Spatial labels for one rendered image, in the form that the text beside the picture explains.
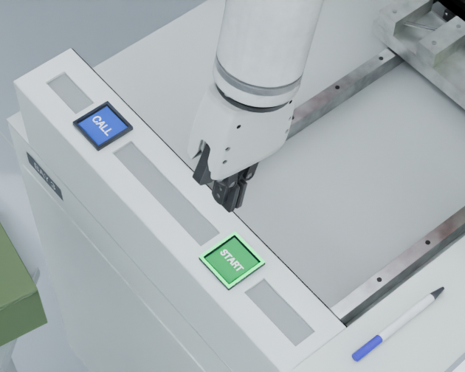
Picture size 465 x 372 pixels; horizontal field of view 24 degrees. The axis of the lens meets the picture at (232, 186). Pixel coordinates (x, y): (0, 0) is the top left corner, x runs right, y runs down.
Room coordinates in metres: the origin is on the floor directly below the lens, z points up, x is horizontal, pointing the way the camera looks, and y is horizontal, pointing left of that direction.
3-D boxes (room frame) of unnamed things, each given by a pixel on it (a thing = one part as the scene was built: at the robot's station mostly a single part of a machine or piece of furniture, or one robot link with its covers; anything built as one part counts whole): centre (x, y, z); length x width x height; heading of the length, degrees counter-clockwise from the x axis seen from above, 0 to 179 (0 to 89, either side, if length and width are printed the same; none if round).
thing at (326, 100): (0.98, -0.12, 0.84); 0.50 x 0.02 x 0.03; 129
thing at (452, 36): (1.06, -0.31, 0.89); 0.08 x 0.03 x 0.03; 129
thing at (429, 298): (0.56, -0.19, 0.97); 0.14 x 0.01 x 0.01; 129
